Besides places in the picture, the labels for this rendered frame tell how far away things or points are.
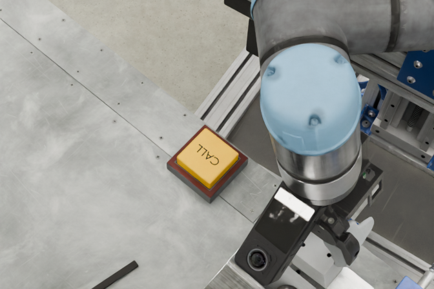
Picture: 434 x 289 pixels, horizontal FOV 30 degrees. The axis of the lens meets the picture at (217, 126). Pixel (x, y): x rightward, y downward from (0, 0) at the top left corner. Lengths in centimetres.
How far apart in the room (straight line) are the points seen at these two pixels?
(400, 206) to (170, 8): 86
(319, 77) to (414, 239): 118
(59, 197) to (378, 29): 57
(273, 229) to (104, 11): 153
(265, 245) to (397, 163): 106
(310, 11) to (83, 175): 54
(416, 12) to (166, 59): 150
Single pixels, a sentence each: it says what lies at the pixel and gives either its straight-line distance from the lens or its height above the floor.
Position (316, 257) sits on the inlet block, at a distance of 92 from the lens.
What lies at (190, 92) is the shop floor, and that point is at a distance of 209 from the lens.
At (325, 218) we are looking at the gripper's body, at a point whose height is 108.
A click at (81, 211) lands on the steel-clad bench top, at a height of 80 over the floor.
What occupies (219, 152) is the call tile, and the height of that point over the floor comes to 84.
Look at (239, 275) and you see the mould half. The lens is 97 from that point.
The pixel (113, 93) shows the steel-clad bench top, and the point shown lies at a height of 80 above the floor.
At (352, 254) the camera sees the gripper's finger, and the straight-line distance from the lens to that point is 84.
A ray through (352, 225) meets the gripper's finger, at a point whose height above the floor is 103.
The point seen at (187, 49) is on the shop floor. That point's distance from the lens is 216.
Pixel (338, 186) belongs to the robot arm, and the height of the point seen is 117.
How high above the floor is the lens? 181
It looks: 63 degrees down
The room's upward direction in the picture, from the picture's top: 3 degrees clockwise
